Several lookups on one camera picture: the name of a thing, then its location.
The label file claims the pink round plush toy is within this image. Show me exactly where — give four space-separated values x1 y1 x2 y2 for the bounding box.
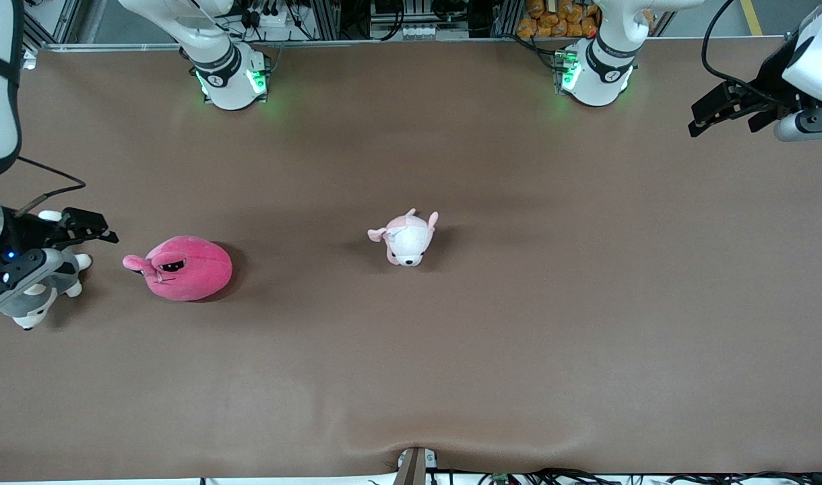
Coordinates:
122 234 234 302

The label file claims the grey husky plush toy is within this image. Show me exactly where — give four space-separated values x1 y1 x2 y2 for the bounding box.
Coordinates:
0 210 92 331

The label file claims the orange packaged items pile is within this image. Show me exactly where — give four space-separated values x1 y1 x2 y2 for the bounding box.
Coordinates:
516 0 656 39

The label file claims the white power strip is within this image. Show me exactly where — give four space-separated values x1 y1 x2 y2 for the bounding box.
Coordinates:
249 8 298 29

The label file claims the white connector block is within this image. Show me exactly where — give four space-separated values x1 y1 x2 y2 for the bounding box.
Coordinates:
400 24 452 41

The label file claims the light pink plush dog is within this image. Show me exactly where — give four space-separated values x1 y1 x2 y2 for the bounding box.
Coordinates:
367 209 439 267

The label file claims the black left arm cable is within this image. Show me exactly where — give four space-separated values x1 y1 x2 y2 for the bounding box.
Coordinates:
701 0 789 103

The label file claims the black floor cable bundle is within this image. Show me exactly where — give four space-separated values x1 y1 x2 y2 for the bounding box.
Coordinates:
445 468 822 485

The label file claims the metal table clamp bracket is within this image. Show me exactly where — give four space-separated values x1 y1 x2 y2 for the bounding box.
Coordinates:
392 447 439 485

